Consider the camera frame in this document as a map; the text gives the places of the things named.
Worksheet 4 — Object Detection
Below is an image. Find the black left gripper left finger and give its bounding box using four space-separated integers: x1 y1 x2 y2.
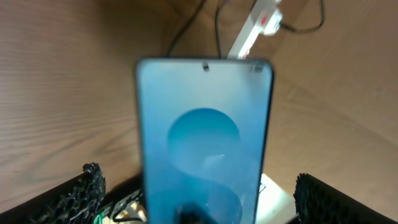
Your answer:
1 163 106 224

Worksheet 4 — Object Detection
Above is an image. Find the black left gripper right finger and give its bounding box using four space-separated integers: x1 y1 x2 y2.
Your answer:
293 173 397 224

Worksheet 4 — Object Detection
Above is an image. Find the blue Galaxy smartphone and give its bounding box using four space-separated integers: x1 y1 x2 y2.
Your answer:
135 58 274 223

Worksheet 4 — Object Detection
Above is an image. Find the black USB charging cable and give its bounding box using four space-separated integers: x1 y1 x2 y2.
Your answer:
166 0 326 59

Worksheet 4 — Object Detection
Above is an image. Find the white USB charger adapter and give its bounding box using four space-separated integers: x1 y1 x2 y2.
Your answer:
259 8 283 36

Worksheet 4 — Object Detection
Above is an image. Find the cardboard box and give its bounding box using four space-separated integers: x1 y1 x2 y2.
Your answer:
273 0 398 147

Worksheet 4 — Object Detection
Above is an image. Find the white power strip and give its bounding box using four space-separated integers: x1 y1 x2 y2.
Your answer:
227 0 280 59

